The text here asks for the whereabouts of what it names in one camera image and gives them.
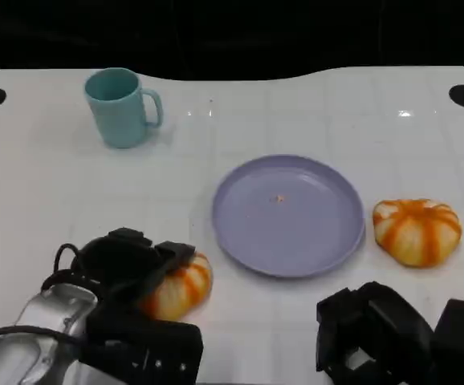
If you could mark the small orange crumb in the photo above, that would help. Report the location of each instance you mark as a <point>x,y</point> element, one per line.
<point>277,198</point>

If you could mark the orange and white bread roll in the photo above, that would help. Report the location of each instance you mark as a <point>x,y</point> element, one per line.
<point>416,232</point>
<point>180,293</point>

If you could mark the lilac plate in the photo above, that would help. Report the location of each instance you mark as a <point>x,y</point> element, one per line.
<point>288,236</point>

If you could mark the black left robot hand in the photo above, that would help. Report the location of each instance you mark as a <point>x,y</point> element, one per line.
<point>123,264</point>

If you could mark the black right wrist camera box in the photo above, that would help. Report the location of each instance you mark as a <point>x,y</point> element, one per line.
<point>462,345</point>

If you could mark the pale green mug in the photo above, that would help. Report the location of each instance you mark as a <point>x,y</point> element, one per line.
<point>115,120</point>

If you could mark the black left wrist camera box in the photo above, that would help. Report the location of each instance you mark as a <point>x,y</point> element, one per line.
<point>147,353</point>

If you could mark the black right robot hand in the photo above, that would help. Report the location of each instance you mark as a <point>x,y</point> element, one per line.
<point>380,329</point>

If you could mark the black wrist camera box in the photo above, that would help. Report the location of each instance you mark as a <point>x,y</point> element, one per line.
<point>462,345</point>
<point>147,353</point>

